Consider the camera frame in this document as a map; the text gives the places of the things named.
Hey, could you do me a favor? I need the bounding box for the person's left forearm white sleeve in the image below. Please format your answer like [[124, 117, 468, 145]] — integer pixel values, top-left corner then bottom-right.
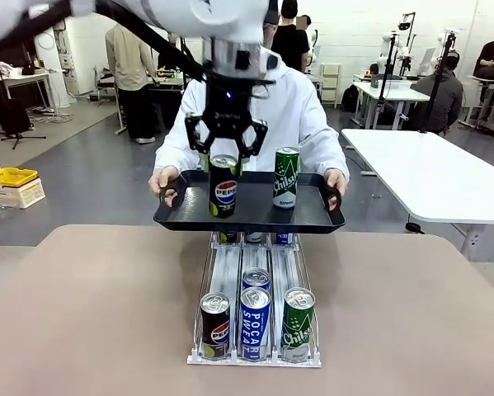
[[312, 135, 351, 177]]

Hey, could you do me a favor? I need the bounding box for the black floor tripod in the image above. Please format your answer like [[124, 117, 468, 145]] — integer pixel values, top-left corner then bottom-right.
[[0, 61, 48, 149]]

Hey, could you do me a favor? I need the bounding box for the person's right forearm white sleeve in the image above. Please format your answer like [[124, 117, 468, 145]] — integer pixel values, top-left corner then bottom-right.
[[153, 135, 198, 174]]

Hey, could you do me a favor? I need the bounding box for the yellow plastic crate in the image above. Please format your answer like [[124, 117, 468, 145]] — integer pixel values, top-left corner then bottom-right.
[[0, 167, 40, 187]]

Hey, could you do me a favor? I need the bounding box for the seated person in black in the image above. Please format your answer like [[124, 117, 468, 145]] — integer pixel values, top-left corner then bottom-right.
[[473, 24, 494, 82]]

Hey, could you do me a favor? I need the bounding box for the large white table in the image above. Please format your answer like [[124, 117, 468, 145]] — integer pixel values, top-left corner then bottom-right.
[[340, 127, 494, 261]]

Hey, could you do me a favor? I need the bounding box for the man in beige jacket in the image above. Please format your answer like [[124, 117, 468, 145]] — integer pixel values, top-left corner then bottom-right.
[[105, 22, 161, 144]]

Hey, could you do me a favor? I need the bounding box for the white side table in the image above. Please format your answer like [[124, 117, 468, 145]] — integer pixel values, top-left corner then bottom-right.
[[0, 70, 58, 133]]

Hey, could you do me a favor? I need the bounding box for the tall white air conditioner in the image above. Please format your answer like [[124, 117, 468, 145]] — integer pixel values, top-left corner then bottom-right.
[[34, 24, 73, 108]]

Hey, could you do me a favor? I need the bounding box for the white wire can dispenser rack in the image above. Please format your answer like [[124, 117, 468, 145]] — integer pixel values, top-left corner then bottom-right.
[[186, 230, 322, 368]]

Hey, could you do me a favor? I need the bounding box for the person in white hoodie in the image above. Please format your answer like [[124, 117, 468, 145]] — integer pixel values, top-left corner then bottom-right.
[[153, 0, 351, 195]]

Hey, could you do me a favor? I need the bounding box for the grey background desk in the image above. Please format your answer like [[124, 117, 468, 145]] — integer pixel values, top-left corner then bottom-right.
[[96, 69, 190, 135]]

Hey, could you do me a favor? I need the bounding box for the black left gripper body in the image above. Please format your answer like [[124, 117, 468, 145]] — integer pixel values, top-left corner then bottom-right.
[[200, 76, 258, 148]]

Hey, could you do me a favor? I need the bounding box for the person's left hand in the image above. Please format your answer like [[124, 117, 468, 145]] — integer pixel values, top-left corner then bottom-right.
[[323, 167, 349, 211]]

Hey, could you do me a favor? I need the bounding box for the white background desk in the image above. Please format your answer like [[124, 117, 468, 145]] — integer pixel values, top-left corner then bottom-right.
[[351, 80, 431, 129]]

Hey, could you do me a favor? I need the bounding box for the white drawer cart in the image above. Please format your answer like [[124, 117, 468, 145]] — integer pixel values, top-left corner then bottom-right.
[[320, 62, 343, 109]]

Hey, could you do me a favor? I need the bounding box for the person's right hand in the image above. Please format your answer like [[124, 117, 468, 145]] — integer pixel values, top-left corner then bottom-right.
[[148, 166, 181, 207]]

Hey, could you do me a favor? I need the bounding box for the person in grey hoodie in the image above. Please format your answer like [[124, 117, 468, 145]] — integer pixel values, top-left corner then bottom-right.
[[411, 51, 464, 135]]

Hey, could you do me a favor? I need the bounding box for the black plastic serving tray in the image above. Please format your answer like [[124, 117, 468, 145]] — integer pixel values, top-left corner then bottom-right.
[[153, 171, 346, 233]]

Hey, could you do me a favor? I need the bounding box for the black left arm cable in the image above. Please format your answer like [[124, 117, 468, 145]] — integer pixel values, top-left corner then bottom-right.
[[0, 0, 214, 83]]

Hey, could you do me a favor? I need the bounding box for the white plastic crate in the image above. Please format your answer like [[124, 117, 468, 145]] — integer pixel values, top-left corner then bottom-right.
[[0, 177, 47, 210]]

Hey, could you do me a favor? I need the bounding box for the black backpack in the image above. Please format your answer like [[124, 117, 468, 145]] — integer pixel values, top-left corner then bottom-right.
[[341, 84, 361, 112]]

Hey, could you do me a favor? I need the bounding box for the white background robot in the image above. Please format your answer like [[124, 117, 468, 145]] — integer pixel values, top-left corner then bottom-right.
[[376, 31, 412, 78]]

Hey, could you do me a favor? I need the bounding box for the person in black t-shirt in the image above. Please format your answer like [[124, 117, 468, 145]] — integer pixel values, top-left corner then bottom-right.
[[271, 0, 313, 73]]

